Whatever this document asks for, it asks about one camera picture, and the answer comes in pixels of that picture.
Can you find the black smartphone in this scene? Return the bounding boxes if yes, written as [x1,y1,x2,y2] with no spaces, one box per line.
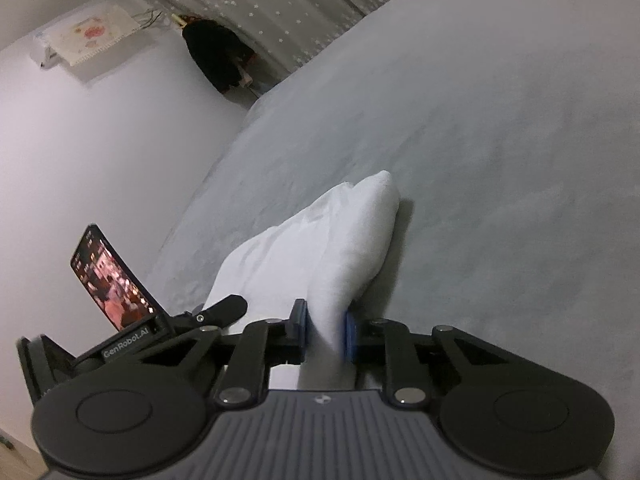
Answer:
[70,223,168,333]

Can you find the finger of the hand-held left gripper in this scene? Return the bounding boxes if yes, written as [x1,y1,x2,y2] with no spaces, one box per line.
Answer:
[172,296,249,332]

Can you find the black hanging garment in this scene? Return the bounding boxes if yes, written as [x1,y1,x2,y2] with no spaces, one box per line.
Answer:
[181,16,257,95]

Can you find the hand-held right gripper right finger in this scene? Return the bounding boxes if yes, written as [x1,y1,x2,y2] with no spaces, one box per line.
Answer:
[342,310,508,409]

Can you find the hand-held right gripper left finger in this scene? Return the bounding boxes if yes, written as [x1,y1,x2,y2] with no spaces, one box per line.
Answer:
[145,298,313,409]

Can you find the covered wall air conditioner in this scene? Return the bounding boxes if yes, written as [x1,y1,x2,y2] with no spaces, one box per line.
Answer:
[32,2,143,68]

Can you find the white pants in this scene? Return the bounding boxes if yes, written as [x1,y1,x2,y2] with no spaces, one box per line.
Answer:
[202,170,401,391]

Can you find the grey star-patterned curtain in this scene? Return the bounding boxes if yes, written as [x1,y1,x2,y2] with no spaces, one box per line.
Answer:
[117,0,451,83]

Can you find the air conditioner cables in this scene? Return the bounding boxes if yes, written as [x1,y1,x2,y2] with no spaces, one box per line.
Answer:
[134,7,166,29]

